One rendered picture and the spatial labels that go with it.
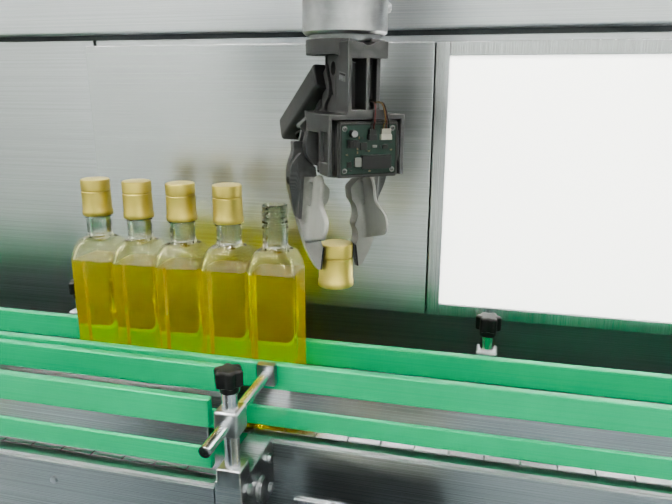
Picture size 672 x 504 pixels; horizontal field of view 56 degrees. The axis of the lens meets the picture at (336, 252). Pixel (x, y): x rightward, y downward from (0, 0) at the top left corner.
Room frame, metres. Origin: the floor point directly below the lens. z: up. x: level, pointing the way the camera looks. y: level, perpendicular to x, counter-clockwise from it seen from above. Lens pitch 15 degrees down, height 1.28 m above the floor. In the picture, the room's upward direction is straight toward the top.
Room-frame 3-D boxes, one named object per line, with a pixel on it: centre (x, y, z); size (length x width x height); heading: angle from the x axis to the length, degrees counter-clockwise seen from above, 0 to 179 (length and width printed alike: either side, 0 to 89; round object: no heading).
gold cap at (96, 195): (0.76, 0.29, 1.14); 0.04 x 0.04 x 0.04
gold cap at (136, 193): (0.75, 0.24, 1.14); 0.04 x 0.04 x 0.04
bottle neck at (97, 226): (0.76, 0.29, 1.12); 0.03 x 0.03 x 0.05
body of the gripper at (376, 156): (0.59, -0.01, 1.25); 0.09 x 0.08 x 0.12; 21
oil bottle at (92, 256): (0.76, 0.29, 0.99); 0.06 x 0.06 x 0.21; 76
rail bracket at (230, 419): (0.58, 0.10, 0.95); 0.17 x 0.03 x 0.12; 166
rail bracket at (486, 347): (0.72, -0.18, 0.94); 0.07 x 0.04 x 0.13; 166
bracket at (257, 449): (0.60, 0.09, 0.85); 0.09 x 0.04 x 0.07; 166
